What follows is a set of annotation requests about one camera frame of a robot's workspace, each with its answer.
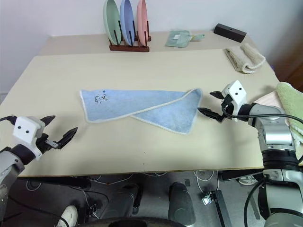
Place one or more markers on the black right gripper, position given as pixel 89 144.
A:
pixel 227 107

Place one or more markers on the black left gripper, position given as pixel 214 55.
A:
pixel 46 143

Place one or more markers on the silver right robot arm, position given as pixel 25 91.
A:
pixel 274 132

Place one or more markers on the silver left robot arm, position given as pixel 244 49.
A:
pixel 9 163

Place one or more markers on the pink towel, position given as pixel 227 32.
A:
pixel 268 100

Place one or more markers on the folded cream towel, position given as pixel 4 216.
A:
pixel 246 58

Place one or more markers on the light blue towel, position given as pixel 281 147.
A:
pixel 142 104

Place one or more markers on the light green towel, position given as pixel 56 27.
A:
pixel 290 99

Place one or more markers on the dark brown rectangular box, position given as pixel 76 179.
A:
pixel 230 32

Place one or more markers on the green dustpan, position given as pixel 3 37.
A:
pixel 177 39

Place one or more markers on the white grey sneaker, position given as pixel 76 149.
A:
pixel 247 180

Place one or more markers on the white shoe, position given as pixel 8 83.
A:
pixel 68 215

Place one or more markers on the dark rounded grey leg shape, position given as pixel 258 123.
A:
pixel 123 201
pixel 181 203

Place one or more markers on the dark wooden plate rack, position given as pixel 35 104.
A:
pixel 129 48

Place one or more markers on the black metal table leg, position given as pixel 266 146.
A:
pixel 221 208

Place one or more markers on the pink plate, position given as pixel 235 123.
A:
pixel 142 21

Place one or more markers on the green plate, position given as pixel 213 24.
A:
pixel 111 20

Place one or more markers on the blue plate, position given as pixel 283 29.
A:
pixel 126 19

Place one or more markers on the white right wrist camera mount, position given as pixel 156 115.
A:
pixel 236 92

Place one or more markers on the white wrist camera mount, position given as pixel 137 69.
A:
pixel 236 92
pixel 24 128

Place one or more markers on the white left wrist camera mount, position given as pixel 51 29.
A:
pixel 24 128

